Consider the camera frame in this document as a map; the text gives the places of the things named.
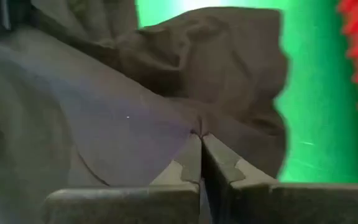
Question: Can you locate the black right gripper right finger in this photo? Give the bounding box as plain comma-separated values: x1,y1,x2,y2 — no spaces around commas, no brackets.
202,133,358,224

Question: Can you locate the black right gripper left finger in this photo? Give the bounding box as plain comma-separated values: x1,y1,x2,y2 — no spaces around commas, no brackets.
44,133,202,224

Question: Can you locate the black garment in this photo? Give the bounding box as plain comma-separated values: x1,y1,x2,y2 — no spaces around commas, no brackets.
0,0,289,224

